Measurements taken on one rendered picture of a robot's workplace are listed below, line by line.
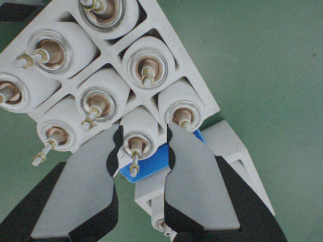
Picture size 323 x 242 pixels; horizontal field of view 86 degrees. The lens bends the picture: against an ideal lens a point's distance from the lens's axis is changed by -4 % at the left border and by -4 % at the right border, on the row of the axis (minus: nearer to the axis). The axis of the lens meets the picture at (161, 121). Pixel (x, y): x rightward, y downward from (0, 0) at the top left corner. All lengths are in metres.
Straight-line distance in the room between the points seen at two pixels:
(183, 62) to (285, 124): 0.55
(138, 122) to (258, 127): 0.52
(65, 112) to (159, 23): 0.26
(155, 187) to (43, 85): 0.43
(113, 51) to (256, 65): 0.46
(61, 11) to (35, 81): 0.14
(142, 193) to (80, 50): 0.47
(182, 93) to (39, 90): 0.28
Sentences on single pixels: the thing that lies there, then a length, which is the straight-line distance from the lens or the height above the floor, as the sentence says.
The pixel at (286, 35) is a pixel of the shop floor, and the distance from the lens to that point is 0.71.
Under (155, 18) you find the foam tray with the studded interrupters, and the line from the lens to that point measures 0.40.
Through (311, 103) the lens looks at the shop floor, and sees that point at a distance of 0.86.
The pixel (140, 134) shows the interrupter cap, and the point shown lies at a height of 0.25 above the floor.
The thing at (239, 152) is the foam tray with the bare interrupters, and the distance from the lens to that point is 0.57.
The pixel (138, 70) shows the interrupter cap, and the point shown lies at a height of 0.25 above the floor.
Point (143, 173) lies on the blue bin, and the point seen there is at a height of 0.10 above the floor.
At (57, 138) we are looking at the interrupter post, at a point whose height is 0.27.
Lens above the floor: 0.58
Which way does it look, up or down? 61 degrees down
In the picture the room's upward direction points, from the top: 174 degrees clockwise
